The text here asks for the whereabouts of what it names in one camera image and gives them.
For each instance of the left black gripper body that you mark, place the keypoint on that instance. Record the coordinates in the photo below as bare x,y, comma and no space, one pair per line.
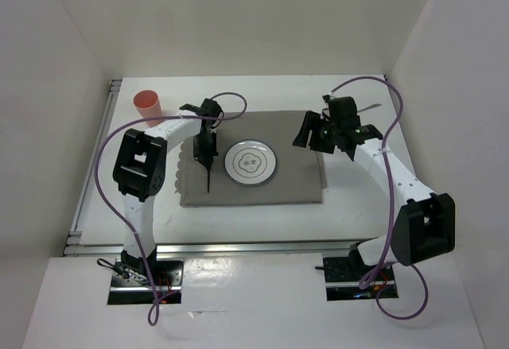
204,143

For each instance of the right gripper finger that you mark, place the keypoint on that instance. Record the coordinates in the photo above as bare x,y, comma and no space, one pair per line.
310,122
321,145

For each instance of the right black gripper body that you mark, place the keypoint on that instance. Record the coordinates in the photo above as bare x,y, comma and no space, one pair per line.
328,129

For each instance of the grey cloth placemat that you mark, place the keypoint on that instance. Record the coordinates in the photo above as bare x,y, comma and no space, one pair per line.
298,176

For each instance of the white patterned plate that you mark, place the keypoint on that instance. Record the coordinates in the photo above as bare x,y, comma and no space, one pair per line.
250,163

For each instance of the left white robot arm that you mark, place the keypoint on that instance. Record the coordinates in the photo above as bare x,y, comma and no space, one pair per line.
140,170

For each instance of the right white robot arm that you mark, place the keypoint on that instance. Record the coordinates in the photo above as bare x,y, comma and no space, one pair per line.
424,221

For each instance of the grey table knife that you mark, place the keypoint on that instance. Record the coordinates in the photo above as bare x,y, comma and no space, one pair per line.
371,107

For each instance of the red plastic cup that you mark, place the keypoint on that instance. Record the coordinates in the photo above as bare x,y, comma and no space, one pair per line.
148,105

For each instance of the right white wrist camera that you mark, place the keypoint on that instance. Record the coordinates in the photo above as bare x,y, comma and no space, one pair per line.
325,112

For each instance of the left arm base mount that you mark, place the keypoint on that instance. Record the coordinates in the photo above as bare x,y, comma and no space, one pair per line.
130,288

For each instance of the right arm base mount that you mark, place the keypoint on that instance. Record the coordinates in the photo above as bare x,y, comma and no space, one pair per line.
342,276

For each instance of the aluminium front rail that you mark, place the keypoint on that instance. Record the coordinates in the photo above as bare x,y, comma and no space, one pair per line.
327,247

